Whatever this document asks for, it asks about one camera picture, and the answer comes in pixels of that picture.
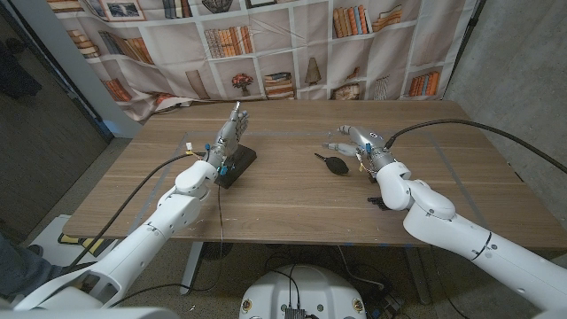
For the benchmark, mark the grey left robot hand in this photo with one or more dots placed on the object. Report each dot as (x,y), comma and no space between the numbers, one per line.
(228,137)

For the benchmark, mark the black rubber air blower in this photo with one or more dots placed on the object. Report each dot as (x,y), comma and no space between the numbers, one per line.
(336,166)

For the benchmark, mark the yellow black floor item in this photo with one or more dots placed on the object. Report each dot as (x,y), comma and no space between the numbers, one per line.
(90,245)

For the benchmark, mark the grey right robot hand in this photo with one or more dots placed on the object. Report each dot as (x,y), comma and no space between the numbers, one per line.
(370,144)

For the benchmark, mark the person leg in jeans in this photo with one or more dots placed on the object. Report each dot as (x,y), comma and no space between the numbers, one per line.
(20,270)

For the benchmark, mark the black hex key set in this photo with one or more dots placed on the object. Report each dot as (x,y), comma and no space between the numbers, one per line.
(378,203)

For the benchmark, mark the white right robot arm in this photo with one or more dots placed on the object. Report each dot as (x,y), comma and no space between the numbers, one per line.
(465,239)

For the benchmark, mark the black backdrop stand pole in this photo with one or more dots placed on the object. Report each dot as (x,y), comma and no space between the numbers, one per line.
(465,49)

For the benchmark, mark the printed bookshelf backdrop cloth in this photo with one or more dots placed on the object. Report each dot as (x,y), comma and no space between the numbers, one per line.
(283,53)

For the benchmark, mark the dark brown phone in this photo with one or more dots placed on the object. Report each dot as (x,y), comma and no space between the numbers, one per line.
(241,159)

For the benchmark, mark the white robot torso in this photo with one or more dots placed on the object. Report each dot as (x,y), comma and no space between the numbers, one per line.
(303,290)

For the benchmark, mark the white floor board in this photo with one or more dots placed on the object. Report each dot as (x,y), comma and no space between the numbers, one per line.
(48,239)

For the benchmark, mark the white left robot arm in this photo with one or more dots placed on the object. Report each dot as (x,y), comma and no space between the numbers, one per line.
(146,237)

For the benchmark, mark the white table leg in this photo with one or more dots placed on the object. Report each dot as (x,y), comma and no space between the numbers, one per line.
(416,274)
(191,266)

